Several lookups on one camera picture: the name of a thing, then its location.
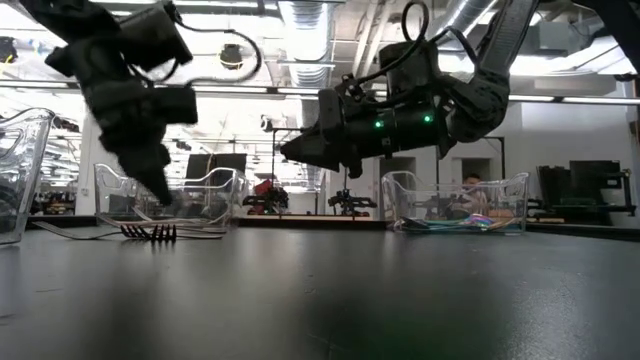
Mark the person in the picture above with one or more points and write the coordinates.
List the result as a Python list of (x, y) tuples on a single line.
[(471, 181)]

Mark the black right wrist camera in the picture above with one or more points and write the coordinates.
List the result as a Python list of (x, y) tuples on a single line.
[(360, 89)]

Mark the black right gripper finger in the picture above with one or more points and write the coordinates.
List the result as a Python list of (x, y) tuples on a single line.
[(325, 164), (320, 142)]

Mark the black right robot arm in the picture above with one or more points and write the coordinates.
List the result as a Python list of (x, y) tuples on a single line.
[(480, 100)]

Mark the red background object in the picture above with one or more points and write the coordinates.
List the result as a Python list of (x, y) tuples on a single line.
[(262, 187)]

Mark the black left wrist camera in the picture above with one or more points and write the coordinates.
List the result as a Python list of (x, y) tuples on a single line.
[(175, 105)]

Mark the black ceiling dome camera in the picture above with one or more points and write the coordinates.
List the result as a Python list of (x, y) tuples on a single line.
[(231, 57)]

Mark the long ceiling light bar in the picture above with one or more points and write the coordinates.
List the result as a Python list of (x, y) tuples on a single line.
[(30, 85), (575, 98)]

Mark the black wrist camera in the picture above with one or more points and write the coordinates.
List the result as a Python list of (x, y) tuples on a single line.
[(175, 105), (360, 89)]

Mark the black fork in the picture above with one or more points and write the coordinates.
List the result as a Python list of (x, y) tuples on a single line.
[(131, 232), (165, 235)]

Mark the black monitor screen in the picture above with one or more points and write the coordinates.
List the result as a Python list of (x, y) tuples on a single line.
[(200, 162)]

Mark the white building column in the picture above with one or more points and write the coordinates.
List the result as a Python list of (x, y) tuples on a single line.
[(92, 190)]

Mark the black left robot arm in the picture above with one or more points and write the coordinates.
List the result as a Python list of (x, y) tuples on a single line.
[(75, 15)]

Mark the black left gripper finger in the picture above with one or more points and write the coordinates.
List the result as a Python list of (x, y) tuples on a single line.
[(165, 172), (145, 172)]

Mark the black metal gantry frame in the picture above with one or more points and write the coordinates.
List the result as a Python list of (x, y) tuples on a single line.
[(273, 160)]

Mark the clear plastic bin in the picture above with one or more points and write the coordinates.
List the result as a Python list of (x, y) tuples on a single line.
[(210, 200), (515, 200), (30, 150)]

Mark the black workstation desk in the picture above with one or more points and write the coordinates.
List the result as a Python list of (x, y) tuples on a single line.
[(595, 180)]

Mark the silver ventilation duct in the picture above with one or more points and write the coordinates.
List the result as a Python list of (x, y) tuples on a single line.
[(305, 30)]

